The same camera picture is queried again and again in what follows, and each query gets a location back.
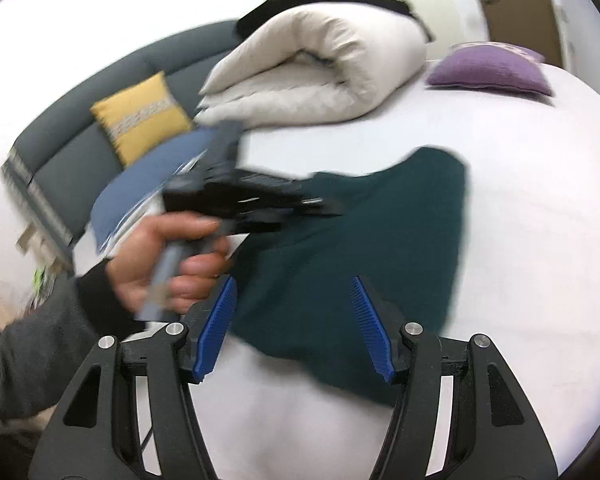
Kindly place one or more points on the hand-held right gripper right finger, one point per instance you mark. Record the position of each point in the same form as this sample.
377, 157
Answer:
372, 330

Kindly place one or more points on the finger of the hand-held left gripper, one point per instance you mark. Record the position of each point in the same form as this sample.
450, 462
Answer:
290, 207
275, 184

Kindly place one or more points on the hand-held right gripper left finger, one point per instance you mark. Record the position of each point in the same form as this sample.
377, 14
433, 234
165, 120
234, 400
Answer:
215, 325

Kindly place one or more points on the dark green sweater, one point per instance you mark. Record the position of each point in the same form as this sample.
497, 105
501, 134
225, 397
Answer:
380, 240

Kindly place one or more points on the person's left forearm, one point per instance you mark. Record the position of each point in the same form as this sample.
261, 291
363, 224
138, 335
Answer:
35, 345

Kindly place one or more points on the person's left hand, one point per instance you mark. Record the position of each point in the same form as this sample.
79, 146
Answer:
145, 265

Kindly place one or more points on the blue pillow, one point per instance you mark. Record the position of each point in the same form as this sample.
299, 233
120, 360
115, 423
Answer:
140, 180

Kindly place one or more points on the yellow pillow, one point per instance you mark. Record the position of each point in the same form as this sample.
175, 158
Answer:
140, 115

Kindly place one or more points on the cream rolled duvet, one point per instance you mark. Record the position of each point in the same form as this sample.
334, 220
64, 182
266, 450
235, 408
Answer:
320, 60

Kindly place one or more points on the grey upholstered headboard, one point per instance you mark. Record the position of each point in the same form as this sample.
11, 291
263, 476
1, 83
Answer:
70, 150

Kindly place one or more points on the light wooden bedside table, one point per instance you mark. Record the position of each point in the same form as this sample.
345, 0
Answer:
35, 245

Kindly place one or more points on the bed with white sheet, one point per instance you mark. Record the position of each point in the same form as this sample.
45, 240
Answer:
530, 185

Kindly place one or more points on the purple pillow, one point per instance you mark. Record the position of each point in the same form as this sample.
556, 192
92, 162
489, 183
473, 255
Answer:
485, 67

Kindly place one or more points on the brown wooden door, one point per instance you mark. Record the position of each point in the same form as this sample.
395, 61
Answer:
520, 0

